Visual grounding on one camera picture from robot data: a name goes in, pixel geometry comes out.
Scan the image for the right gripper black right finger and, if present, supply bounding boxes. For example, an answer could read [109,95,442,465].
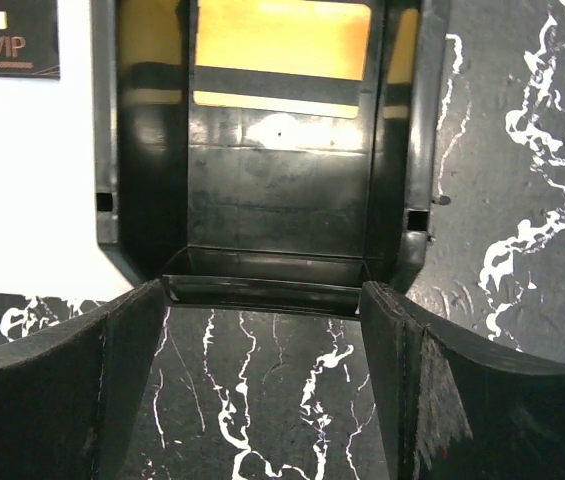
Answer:
[360,282,565,479]

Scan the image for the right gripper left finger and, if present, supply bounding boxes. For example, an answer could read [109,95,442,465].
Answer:
[0,280,166,479]

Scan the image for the white plastic bin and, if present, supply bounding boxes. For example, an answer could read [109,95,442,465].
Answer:
[0,1,131,301]

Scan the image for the black bin with gold card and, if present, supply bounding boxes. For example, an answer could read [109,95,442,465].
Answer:
[91,1,451,317]

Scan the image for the black card in white bin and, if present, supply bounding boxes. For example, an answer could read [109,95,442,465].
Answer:
[0,0,60,80]

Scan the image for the gold card in black bin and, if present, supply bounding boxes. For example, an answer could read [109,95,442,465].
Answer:
[193,1,372,119]

